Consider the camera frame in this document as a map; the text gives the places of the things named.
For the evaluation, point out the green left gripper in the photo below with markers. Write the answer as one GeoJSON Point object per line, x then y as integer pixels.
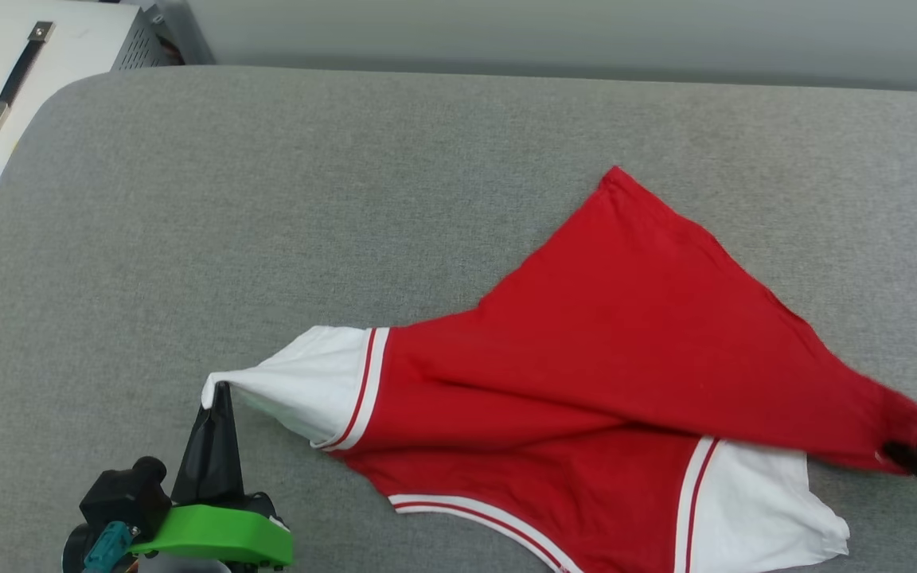
{"type": "Point", "coordinates": [220, 533]}

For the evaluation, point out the red t-shirt with white sleeves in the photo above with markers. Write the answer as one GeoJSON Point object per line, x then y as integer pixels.
{"type": "Point", "coordinates": [626, 334]}

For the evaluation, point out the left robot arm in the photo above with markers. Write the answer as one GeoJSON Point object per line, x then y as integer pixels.
{"type": "Point", "coordinates": [72, 553]}

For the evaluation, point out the grey fabric sofa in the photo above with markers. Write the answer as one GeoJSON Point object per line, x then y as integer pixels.
{"type": "Point", "coordinates": [347, 199]}

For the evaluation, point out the white metal equipment box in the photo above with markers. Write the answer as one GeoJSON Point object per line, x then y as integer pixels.
{"type": "Point", "coordinates": [68, 48]}

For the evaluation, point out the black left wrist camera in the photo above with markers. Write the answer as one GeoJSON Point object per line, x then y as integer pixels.
{"type": "Point", "coordinates": [124, 497]}

